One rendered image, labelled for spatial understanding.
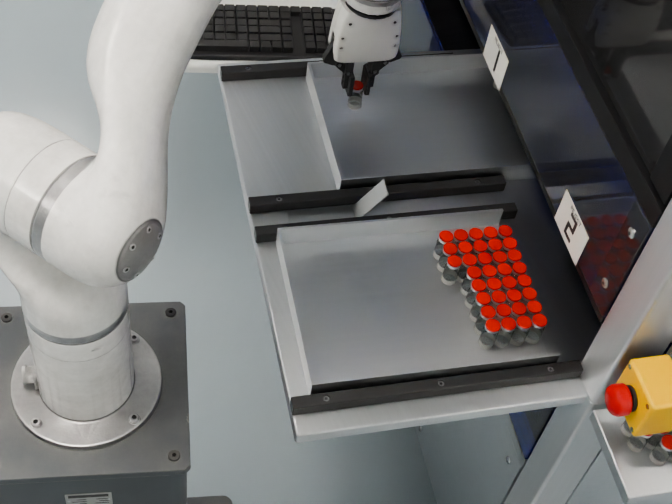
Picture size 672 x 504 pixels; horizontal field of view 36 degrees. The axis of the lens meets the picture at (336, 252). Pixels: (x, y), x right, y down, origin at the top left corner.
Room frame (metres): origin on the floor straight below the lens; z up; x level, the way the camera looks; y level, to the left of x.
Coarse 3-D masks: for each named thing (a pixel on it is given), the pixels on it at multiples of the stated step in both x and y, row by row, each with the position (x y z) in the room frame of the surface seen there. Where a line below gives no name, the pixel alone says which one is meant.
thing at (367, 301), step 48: (288, 240) 0.95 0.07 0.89; (336, 240) 0.97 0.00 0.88; (384, 240) 0.99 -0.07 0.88; (432, 240) 1.00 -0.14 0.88; (288, 288) 0.86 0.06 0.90; (336, 288) 0.89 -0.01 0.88; (384, 288) 0.90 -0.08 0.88; (432, 288) 0.92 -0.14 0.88; (336, 336) 0.81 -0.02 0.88; (384, 336) 0.82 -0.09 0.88; (432, 336) 0.83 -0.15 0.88; (336, 384) 0.71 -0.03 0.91; (384, 384) 0.74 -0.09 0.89
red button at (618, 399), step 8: (616, 384) 0.72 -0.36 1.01; (624, 384) 0.72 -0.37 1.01; (608, 392) 0.71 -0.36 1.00; (616, 392) 0.71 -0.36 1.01; (624, 392) 0.71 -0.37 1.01; (608, 400) 0.71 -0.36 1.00; (616, 400) 0.70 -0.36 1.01; (624, 400) 0.70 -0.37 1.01; (632, 400) 0.70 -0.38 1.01; (608, 408) 0.70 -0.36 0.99; (616, 408) 0.69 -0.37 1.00; (624, 408) 0.69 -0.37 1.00; (616, 416) 0.69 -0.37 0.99
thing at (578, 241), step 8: (568, 200) 0.98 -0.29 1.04; (560, 208) 0.99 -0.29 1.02; (568, 208) 0.97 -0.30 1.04; (560, 216) 0.98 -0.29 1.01; (568, 216) 0.97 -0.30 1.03; (576, 216) 0.95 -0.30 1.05; (560, 224) 0.97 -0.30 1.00; (568, 232) 0.95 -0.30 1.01; (576, 232) 0.94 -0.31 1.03; (584, 232) 0.92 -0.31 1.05; (576, 240) 0.93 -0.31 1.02; (584, 240) 0.92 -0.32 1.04; (568, 248) 0.94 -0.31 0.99; (576, 248) 0.92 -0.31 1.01; (576, 256) 0.92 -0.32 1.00; (576, 264) 0.91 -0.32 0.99
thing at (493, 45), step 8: (488, 40) 1.31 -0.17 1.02; (496, 40) 1.28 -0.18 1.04; (488, 48) 1.30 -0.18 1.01; (496, 48) 1.28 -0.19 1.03; (488, 56) 1.29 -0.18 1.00; (496, 56) 1.27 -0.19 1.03; (504, 56) 1.25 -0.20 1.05; (488, 64) 1.28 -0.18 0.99; (504, 64) 1.24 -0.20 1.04; (496, 72) 1.25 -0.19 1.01; (504, 72) 1.23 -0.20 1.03; (496, 80) 1.25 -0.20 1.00
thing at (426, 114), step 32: (320, 64) 1.31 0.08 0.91; (416, 64) 1.37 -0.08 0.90; (448, 64) 1.39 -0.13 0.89; (480, 64) 1.41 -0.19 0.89; (320, 96) 1.27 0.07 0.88; (384, 96) 1.29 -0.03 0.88; (416, 96) 1.31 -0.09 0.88; (448, 96) 1.32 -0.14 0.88; (480, 96) 1.33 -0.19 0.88; (320, 128) 1.19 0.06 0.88; (352, 128) 1.21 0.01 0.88; (384, 128) 1.22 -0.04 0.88; (416, 128) 1.23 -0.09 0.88; (448, 128) 1.24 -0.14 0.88; (480, 128) 1.26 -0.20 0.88; (512, 128) 1.27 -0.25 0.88; (352, 160) 1.14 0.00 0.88; (384, 160) 1.15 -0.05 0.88; (416, 160) 1.16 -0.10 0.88; (448, 160) 1.17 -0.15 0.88; (480, 160) 1.19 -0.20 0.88; (512, 160) 1.20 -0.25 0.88
